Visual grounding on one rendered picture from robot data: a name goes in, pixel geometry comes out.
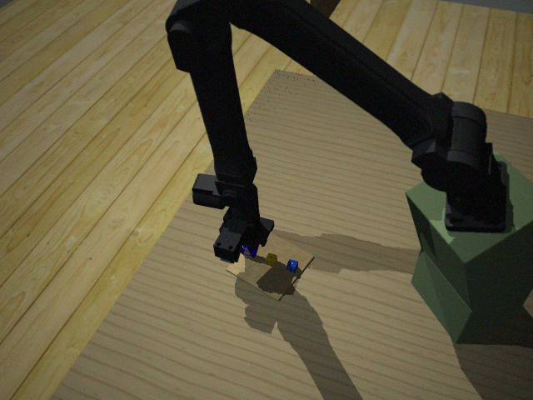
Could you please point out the white dice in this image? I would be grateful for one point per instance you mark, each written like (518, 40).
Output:
(247, 254)

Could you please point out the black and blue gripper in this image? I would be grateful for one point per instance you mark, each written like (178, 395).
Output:
(267, 226)

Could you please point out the tan mat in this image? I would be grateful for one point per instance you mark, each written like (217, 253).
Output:
(273, 281)

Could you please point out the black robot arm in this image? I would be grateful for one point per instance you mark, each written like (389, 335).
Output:
(452, 161)

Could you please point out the blue die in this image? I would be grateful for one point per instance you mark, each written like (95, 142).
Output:
(292, 266)

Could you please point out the yellow die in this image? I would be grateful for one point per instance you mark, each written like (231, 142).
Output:
(271, 259)

